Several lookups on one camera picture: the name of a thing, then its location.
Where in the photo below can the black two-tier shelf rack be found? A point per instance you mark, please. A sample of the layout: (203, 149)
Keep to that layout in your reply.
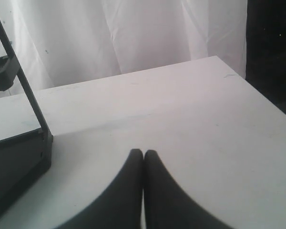
(24, 157)

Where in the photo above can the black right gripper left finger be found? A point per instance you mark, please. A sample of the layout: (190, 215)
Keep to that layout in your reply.
(120, 204)

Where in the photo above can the white backdrop curtain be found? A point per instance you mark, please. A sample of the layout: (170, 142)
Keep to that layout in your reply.
(60, 42)

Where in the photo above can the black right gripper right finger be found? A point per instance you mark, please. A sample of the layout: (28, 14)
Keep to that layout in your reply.
(167, 206)

